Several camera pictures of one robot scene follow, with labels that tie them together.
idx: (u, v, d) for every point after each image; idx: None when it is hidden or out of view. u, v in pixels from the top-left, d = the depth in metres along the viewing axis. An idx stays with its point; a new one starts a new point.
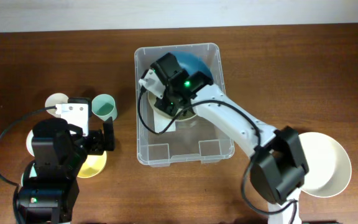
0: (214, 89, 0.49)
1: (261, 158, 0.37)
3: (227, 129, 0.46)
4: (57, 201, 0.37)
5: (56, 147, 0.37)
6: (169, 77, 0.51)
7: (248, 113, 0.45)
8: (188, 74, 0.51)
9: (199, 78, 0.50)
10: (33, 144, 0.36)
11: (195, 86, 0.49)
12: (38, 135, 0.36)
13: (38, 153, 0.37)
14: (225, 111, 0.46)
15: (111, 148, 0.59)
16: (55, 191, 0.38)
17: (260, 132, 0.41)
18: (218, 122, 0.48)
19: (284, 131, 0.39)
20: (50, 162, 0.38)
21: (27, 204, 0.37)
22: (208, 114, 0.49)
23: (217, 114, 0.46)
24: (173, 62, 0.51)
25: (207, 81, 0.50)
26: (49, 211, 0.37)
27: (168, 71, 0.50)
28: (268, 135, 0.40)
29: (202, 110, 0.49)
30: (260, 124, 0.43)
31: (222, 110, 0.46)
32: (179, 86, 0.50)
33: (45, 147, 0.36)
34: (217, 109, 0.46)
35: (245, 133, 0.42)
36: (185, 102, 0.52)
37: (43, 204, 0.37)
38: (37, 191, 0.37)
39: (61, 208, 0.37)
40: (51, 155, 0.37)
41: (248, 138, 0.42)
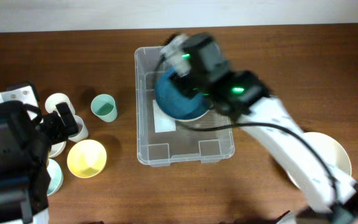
0: (275, 106, 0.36)
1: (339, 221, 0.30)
3: (287, 164, 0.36)
4: (23, 191, 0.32)
5: (13, 130, 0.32)
6: (208, 72, 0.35)
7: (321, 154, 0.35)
8: (235, 76, 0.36)
9: (250, 81, 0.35)
10: None
11: (247, 93, 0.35)
12: None
13: None
14: (293, 145, 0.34)
15: (74, 130, 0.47)
16: (20, 179, 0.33)
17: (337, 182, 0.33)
18: (280, 156, 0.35)
19: None
20: (8, 149, 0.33)
21: None
22: (268, 141, 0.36)
23: (279, 145, 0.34)
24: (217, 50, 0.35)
25: (262, 91, 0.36)
26: (17, 204, 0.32)
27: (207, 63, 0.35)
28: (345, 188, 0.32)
29: (255, 131, 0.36)
30: (334, 170, 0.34)
31: (289, 143, 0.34)
32: (225, 89, 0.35)
33: None
34: (281, 140, 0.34)
35: (316, 180, 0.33)
36: (232, 111, 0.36)
37: (7, 198, 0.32)
38: None
39: (32, 199, 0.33)
40: (7, 140, 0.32)
41: (322, 189, 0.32)
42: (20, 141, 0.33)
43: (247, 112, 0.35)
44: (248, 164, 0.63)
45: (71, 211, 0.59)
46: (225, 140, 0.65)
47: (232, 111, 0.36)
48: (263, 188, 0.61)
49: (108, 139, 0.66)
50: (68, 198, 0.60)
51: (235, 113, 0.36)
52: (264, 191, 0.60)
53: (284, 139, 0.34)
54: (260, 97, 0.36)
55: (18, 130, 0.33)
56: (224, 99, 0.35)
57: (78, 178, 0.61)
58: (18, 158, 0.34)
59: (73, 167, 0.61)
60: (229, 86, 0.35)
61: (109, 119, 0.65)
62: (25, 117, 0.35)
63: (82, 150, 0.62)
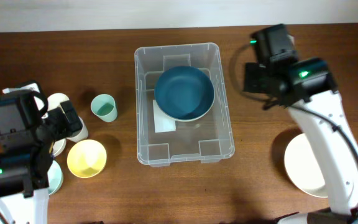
0: (332, 101, 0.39)
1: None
3: (324, 160, 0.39)
4: (26, 167, 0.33)
5: (21, 111, 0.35)
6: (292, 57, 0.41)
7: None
8: (308, 64, 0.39)
9: (320, 70, 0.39)
10: None
11: (311, 78, 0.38)
12: None
13: (0, 119, 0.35)
14: (339, 144, 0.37)
15: (78, 128, 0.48)
16: (23, 157, 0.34)
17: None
18: (322, 152, 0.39)
19: None
20: (15, 129, 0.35)
21: None
22: (316, 136, 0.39)
23: (325, 141, 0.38)
24: (284, 39, 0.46)
25: (329, 84, 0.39)
26: (19, 180, 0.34)
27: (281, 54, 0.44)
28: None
29: (307, 122, 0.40)
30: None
31: (337, 142, 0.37)
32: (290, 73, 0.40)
33: (8, 111, 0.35)
34: (332, 138, 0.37)
35: (349, 184, 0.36)
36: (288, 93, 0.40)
37: (10, 174, 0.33)
38: (2, 162, 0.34)
39: (33, 175, 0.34)
40: (14, 121, 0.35)
41: (350, 192, 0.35)
42: (27, 122, 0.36)
43: (306, 98, 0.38)
44: (248, 164, 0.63)
45: (71, 211, 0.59)
46: (225, 140, 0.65)
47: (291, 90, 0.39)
48: (263, 188, 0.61)
49: (108, 139, 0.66)
50: (69, 198, 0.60)
51: (290, 93, 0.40)
52: (264, 191, 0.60)
53: (333, 137, 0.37)
54: (322, 86, 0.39)
55: (25, 111, 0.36)
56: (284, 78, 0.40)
57: (78, 178, 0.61)
58: (23, 138, 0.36)
59: (73, 167, 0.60)
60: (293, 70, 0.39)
61: (109, 119, 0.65)
62: (33, 101, 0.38)
63: (82, 150, 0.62)
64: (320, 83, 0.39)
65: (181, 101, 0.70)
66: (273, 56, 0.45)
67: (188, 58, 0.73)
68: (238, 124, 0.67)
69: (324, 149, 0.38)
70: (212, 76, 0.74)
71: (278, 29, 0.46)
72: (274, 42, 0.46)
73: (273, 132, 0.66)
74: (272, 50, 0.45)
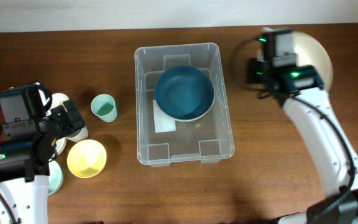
0: (320, 96, 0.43)
1: (345, 201, 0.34)
3: (314, 147, 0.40)
4: (28, 153, 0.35)
5: (25, 101, 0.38)
6: (280, 57, 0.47)
7: (349, 143, 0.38)
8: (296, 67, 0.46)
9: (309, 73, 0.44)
10: (2, 98, 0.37)
11: (300, 80, 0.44)
12: (6, 93, 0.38)
13: (7, 109, 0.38)
14: (325, 126, 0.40)
15: (80, 126, 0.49)
16: (25, 144, 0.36)
17: (357, 173, 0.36)
18: (311, 137, 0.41)
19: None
20: (20, 117, 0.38)
21: None
22: (304, 123, 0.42)
23: (314, 126, 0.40)
24: (289, 41, 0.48)
25: (316, 84, 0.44)
26: (21, 165, 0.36)
27: (277, 51, 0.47)
28: None
29: (295, 108, 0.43)
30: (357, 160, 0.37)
31: (324, 127, 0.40)
32: (284, 70, 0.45)
33: (14, 101, 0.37)
34: (319, 122, 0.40)
35: (337, 163, 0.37)
36: (281, 92, 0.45)
37: (12, 160, 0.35)
38: (5, 148, 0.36)
39: (34, 161, 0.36)
40: (19, 110, 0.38)
41: (339, 172, 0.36)
42: (30, 112, 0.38)
43: (295, 92, 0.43)
44: (248, 164, 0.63)
45: (71, 211, 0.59)
46: (225, 140, 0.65)
47: (283, 91, 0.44)
48: (263, 188, 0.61)
49: (108, 138, 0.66)
50: (68, 198, 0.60)
51: (283, 94, 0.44)
52: (263, 191, 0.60)
53: (319, 120, 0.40)
54: (312, 85, 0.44)
55: (29, 102, 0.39)
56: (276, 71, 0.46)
57: (76, 178, 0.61)
58: (27, 127, 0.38)
59: (73, 167, 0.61)
60: (287, 70, 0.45)
61: (109, 119, 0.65)
62: (38, 94, 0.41)
63: (82, 150, 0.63)
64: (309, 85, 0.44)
65: (166, 94, 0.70)
66: (275, 58, 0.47)
67: (188, 58, 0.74)
68: (238, 124, 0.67)
69: (312, 134, 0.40)
70: (212, 76, 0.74)
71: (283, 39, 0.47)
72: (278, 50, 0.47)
73: (273, 132, 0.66)
74: (276, 52, 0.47)
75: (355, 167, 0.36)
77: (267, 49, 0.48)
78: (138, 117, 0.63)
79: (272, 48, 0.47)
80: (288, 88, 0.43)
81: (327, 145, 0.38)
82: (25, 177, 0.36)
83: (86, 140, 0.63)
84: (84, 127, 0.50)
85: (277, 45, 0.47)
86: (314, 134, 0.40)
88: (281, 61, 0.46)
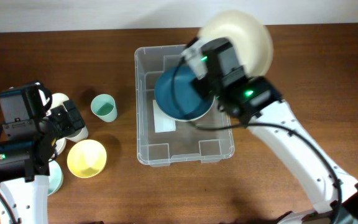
0: (283, 111, 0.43)
1: (341, 217, 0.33)
3: (294, 167, 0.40)
4: (28, 153, 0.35)
5: (25, 101, 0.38)
6: (226, 76, 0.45)
7: (324, 153, 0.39)
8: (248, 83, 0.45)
9: (263, 86, 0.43)
10: (2, 98, 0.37)
11: (257, 96, 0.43)
12: (6, 93, 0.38)
13: (7, 109, 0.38)
14: (298, 143, 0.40)
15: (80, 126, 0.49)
16: (25, 143, 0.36)
17: (342, 183, 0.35)
18: (289, 158, 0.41)
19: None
20: (20, 117, 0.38)
21: None
22: (277, 144, 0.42)
23: (287, 145, 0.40)
24: (232, 55, 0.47)
25: (271, 96, 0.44)
26: (21, 165, 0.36)
27: (225, 69, 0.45)
28: (348, 188, 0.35)
29: (263, 132, 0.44)
30: (339, 170, 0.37)
31: (296, 144, 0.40)
32: (235, 89, 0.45)
33: (14, 101, 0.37)
34: (289, 139, 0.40)
35: (320, 180, 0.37)
36: (240, 112, 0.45)
37: (12, 160, 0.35)
38: (5, 148, 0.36)
39: (34, 161, 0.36)
40: (18, 110, 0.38)
41: (325, 188, 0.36)
42: (30, 112, 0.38)
43: (256, 113, 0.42)
44: (248, 164, 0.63)
45: (71, 211, 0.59)
46: (225, 140, 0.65)
47: (243, 112, 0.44)
48: (263, 188, 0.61)
49: (109, 138, 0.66)
50: (68, 198, 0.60)
51: (245, 114, 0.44)
52: (263, 191, 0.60)
53: (289, 137, 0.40)
54: (268, 100, 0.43)
55: (29, 102, 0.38)
56: (229, 93, 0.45)
57: (76, 178, 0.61)
58: (27, 127, 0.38)
59: (73, 167, 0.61)
60: (241, 90, 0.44)
61: (109, 119, 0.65)
62: (38, 94, 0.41)
63: (82, 150, 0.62)
64: (266, 99, 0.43)
65: (169, 93, 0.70)
66: (224, 78, 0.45)
67: None
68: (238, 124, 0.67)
69: (288, 154, 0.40)
70: None
71: (227, 56, 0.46)
72: (225, 68, 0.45)
73: None
74: (224, 71, 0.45)
75: (339, 179, 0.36)
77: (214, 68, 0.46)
78: (138, 117, 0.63)
79: (219, 68, 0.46)
80: (246, 111, 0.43)
81: (304, 163, 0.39)
82: (25, 177, 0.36)
83: (86, 140, 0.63)
84: (84, 127, 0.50)
85: (223, 63, 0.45)
86: (289, 155, 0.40)
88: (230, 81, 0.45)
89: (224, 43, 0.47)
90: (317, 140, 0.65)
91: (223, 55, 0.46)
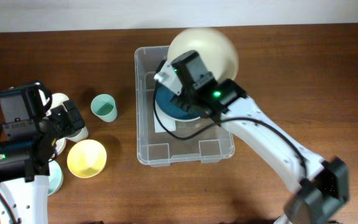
0: (248, 104, 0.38)
1: (309, 193, 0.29)
3: (261, 153, 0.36)
4: (28, 153, 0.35)
5: (25, 101, 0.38)
6: (194, 82, 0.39)
7: (289, 135, 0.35)
8: (215, 83, 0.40)
9: (230, 86, 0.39)
10: (2, 98, 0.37)
11: (227, 98, 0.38)
12: (6, 93, 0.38)
13: (7, 109, 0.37)
14: (265, 132, 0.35)
15: (80, 126, 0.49)
16: (24, 144, 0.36)
17: (308, 162, 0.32)
18: (257, 147, 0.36)
19: (334, 162, 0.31)
20: (20, 117, 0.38)
21: None
22: (243, 134, 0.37)
23: (253, 134, 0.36)
24: (201, 63, 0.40)
25: (240, 93, 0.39)
26: (21, 165, 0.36)
27: (193, 74, 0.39)
28: (314, 166, 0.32)
29: (232, 126, 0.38)
30: (304, 150, 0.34)
31: (261, 131, 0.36)
32: (205, 94, 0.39)
33: (14, 101, 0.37)
34: (255, 128, 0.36)
35: (288, 162, 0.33)
36: (214, 115, 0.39)
37: (12, 160, 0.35)
38: (5, 148, 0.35)
39: (34, 161, 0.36)
40: (18, 110, 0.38)
41: (293, 169, 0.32)
42: (30, 112, 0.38)
43: (223, 111, 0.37)
44: (248, 164, 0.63)
45: (71, 211, 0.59)
46: (225, 141, 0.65)
47: (215, 114, 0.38)
48: (263, 188, 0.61)
49: (109, 138, 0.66)
50: (68, 198, 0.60)
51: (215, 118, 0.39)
52: (263, 191, 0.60)
53: (255, 126, 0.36)
54: (236, 100, 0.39)
55: (29, 102, 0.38)
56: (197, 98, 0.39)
57: (76, 178, 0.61)
58: (26, 127, 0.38)
59: (73, 167, 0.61)
60: (209, 94, 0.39)
61: (109, 119, 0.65)
62: (38, 94, 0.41)
63: (82, 150, 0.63)
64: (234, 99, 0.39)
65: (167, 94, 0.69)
66: (194, 84, 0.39)
67: None
68: None
69: (255, 142, 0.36)
70: None
71: (197, 62, 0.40)
72: (194, 73, 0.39)
73: None
74: (192, 77, 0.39)
75: (306, 158, 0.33)
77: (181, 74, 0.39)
78: (138, 117, 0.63)
79: (188, 74, 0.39)
80: (217, 115, 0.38)
81: (270, 147, 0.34)
82: (25, 177, 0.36)
83: (86, 140, 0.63)
84: (84, 127, 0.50)
85: (191, 69, 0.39)
86: (257, 143, 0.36)
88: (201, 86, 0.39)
89: (189, 53, 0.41)
90: (318, 140, 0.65)
91: (192, 61, 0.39)
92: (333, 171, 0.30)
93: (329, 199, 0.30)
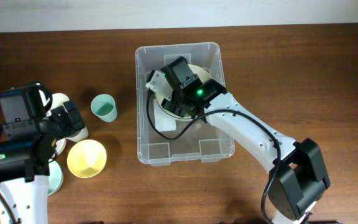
0: (228, 98, 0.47)
1: (283, 173, 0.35)
3: (243, 140, 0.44)
4: (28, 153, 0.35)
5: (25, 101, 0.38)
6: (181, 83, 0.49)
7: (265, 123, 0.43)
8: (200, 83, 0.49)
9: (212, 85, 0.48)
10: (2, 99, 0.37)
11: (207, 94, 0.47)
12: (6, 93, 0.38)
13: (7, 109, 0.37)
14: (242, 122, 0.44)
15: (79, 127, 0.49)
16: (25, 144, 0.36)
17: (281, 144, 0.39)
18: (238, 135, 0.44)
19: (304, 144, 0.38)
20: (20, 117, 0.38)
21: None
22: (226, 126, 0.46)
23: (234, 124, 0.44)
24: (185, 67, 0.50)
25: (220, 89, 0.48)
26: (21, 165, 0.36)
27: (179, 77, 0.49)
28: (287, 147, 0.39)
29: (216, 119, 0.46)
30: (278, 135, 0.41)
31: (240, 122, 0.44)
32: (190, 93, 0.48)
33: (14, 102, 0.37)
34: (234, 119, 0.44)
35: (262, 145, 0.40)
36: (198, 110, 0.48)
37: (12, 160, 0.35)
38: (5, 149, 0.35)
39: (34, 161, 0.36)
40: (18, 111, 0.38)
41: (267, 150, 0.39)
42: (30, 112, 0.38)
43: (205, 106, 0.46)
44: (248, 164, 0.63)
45: (71, 211, 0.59)
46: (225, 140, 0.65)
47: (199, 109, 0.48)
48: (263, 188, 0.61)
49: (109, 138, 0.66)
50: (68, 198, 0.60)
51: (201, 112, 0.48)
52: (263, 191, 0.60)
53: (234, 117, 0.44)
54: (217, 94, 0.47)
55: (29, 102, 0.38)
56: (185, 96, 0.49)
57: (76, 179, 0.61)
58: (26, 127, 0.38)
59: (73, 167, 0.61)
60: (192, 91, 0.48)
61: (109, 119, 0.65)
62: (38, 94, 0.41)
63: (82, 150, 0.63)
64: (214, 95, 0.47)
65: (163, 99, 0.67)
66: (179, 84, 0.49)
67: (189, 58, 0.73)
68: None
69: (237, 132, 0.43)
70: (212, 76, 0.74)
71: (182, 66, 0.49)
72: (180, 75, 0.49)
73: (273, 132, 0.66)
74: (179, 78, 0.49)
75: (278, 140, 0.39)
77: (170, 79, 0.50)
78: (140, 117, 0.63)
79: (174, 77, 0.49)
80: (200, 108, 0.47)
81: (247, 134, 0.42)
82: (25, 177, 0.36)
83: (87, 140, 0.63)
84: (84, 127, 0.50)
85: (177, 71, 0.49)
86: (238, 132, 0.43)
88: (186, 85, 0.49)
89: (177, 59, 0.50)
90: (318, 140, 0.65)
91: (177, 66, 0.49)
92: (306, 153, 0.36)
93: (306, 179, 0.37)
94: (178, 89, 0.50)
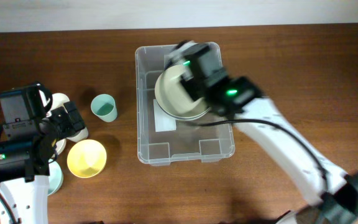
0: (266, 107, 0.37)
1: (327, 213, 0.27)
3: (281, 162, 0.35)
4: (28, 153, 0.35)
5: (25, 101, 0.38)
6: (207, 76, 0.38)
7: (310, 144, 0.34)
8: (231, 80, 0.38)
9: (247, 84, 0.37)
10: (2, 99, 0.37)
11: (241, 96, 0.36)
12: (6, 93, 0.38)
13: (7, 109, 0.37)
14: (283, 139, 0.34)
15: (79, 128, 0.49)
16: (25, 144, 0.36)
17: (330, 175, 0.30)
18: (276, 155, 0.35)
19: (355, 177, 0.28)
20: (20, 117, 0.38)
21: None
22: (261, 139, 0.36)
23: (271, 140, 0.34)
24: (212, 56, 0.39)
25: (257, 93, 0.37)
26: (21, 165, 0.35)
27: (206, 68, 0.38)
28: (335, 180, 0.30)
29: (249, 129, 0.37)
30: (325, 162, 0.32)
31: (280, 139, 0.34)
32: (218, 91, 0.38)
33: (14, 101, 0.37)
34: (272, 134, 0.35)
35: (308, 173, 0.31)
36: (227, 116, 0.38)
37: (12, 160, 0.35)
38: (5, 149, 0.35)
39: (34, 161, 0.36)
40: (19, 111, 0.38)
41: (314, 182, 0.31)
42: (30, 112, 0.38)
43: (238, 112, 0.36)
44: (248, 164, 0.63)
45: (71, 211, 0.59)
46: (225, 140, 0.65)
47: (229, 114, 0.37)
48: (263, 188, 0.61)
49: (109, 138, 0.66)
50: (68, 198, 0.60)
51: (231, 118, 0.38)
52: (263, 191, 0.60)
53: (273, 132, 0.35)
54: (252, 99, 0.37)
55: (30, 102, 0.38)
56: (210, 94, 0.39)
57: (76, 179, 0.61)
58: (27, 127, 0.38)
59: (73, 167, 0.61)
60: (222, 90, 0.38)
61: (109, 119, 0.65)
62: (38, 94, 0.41)
63: (82, 150, 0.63)
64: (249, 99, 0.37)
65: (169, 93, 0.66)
66: (205, 77, 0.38)
67: None
68: None
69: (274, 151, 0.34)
70: None
71: (209, 54, 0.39)
72: (205, 66, 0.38)
73: None
74: (204, 70, 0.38)
75: (327, 170, 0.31)
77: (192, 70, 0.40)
78: (139, 117, 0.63)
79: (199, 67, 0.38)
80: (231, 112, 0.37)
81: (288, 157, 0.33)
82: (25, 177, 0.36)
83: (87, 140, 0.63)
84: (84, 128, 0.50)
85: (202, 60, 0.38)
86: (278, 152, 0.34)
88: (212, 80, 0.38)
89: (203, 46, 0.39)
90: (317, 140, 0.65)
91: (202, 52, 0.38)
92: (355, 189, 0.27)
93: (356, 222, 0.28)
94: (201, 85, 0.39)
